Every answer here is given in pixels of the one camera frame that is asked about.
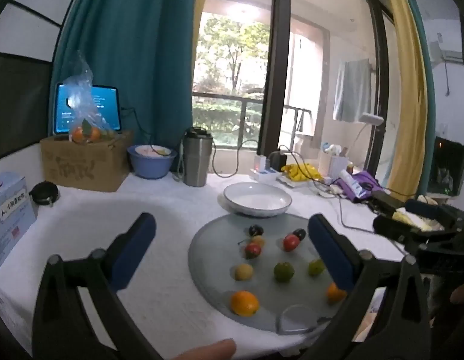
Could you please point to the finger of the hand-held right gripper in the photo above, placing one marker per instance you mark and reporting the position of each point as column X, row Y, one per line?
column 434, row 208
column 397, row 230

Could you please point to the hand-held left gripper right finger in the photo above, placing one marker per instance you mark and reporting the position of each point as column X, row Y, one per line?
column 329, row 251

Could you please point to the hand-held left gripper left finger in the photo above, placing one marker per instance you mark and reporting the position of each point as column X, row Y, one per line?
column 134, row 247

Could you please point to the light green round fruit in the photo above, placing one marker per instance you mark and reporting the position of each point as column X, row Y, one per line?
column 316, row 267

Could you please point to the dark purple plum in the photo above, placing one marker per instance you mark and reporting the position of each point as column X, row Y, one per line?
column 300, row 234

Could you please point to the red cherry tomato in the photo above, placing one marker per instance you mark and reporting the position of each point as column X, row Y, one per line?
column 290, row 243

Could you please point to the small orange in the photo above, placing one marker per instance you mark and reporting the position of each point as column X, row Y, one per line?
column 335, row 293

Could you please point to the dark green round fruit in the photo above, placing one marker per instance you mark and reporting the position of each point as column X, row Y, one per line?
column 283, row 272

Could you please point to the red green-stemmed fruit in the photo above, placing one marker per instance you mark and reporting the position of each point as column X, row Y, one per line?
column 253, row 251

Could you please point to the grey round tray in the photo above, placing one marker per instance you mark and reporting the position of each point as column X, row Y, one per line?
column 213, row 262

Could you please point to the white round plate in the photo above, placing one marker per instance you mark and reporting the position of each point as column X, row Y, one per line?
column 257, row 200

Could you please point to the tan round fruit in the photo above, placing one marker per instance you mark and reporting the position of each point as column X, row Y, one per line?
column 243, row 272

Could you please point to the large orange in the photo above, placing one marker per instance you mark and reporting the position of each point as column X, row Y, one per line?
column 245, row 303

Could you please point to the person's right hand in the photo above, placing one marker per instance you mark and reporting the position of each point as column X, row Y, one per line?
column 461, row 294

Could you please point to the person's left hand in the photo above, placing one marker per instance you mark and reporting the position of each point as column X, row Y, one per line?
column 205, row 350

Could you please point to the black framed box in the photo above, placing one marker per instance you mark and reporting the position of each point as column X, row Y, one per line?
column 447, row 165

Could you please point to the purple pouch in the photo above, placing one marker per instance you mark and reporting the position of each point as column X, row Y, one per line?
column 367, row 180

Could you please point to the white tube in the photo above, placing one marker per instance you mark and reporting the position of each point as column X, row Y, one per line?
column 352, row 183

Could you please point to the small yellow-brown fruit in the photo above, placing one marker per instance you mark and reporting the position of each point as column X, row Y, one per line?
column 258, row 241

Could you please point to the dark cherry with stem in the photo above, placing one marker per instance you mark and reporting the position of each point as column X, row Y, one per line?
column 256, row 230

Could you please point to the white flat tray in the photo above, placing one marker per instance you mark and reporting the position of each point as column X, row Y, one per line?
column 292, row 183

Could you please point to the blue plastic bowl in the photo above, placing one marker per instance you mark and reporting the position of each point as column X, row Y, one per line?
column 151, row 167

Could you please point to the yellow printed cloth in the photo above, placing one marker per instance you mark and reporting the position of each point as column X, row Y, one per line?
column 299, row 172

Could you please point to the white woven basket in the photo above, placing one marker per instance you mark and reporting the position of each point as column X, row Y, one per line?
column 335, row 165

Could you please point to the brown cardboard box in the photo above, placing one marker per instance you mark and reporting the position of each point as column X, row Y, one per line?
column 85, row 165

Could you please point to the white power strip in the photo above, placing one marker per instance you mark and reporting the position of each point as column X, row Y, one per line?
column 265, row 175

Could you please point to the black charger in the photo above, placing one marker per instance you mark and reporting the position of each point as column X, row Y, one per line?
column 278, row 160

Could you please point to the black round pouch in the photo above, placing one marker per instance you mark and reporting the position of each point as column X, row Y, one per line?
column 44, row 194

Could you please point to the white desk lamp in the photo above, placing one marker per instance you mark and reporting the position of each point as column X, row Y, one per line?
column 371, row 119

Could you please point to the stainless steel tumbler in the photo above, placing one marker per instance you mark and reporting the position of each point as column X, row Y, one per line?
column 196, row 157

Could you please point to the white charger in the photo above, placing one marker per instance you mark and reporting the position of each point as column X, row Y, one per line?
column 260, row 162

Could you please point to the bagged tangerine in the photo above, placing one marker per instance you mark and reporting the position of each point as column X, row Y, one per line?
column 78, row 135
column 93, row 134

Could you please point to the light blue tissue box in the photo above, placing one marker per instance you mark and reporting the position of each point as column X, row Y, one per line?
column 10, row 217

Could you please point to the wide yellow curtain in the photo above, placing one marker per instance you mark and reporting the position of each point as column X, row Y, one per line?
column 404, row 82

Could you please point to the tablet with lit screen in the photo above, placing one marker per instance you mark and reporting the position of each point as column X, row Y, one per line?
column 108, row 108

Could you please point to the hanging light blue towel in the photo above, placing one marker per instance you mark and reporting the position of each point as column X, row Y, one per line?
column 352, row 90

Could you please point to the metal drying rack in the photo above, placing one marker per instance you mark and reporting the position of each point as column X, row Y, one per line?
column 297, row 110

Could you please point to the narrow teal curtain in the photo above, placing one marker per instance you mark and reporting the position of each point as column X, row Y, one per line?
column 423, row 63

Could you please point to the white air conditioner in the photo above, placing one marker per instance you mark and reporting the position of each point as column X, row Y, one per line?
column 449, row 52

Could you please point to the clear plastic bag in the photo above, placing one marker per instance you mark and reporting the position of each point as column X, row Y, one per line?
column 81, row 97

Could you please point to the balcony railing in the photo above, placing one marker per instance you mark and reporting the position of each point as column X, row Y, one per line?
column 224, row 99

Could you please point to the dark mesh panel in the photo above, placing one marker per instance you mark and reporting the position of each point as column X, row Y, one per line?
column 18, row 108

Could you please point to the wide teal curtain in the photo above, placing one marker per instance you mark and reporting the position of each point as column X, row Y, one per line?
column 134, row 45

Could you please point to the dark door frame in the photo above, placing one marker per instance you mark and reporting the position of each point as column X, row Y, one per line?
column 275, row 63

